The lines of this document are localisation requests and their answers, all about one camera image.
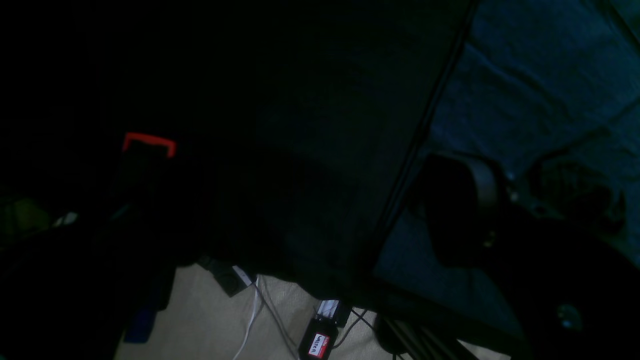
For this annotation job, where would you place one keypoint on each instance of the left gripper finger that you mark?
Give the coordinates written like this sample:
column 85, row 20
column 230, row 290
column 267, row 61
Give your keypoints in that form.
column 461, row 196

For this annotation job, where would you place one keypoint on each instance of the dark grey T-shirt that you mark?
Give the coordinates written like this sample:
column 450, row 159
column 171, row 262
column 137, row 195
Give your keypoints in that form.
column 535, row 78

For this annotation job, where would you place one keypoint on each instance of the black adapter red label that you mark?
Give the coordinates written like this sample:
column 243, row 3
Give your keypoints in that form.
column 322, row 330

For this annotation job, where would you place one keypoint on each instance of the black table cloth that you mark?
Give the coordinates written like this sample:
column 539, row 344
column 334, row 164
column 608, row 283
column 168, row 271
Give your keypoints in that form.
column 295, row 121

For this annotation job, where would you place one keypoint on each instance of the red blue clamp bottom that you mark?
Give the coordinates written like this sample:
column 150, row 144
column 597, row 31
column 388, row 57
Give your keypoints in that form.
column 143, row 164

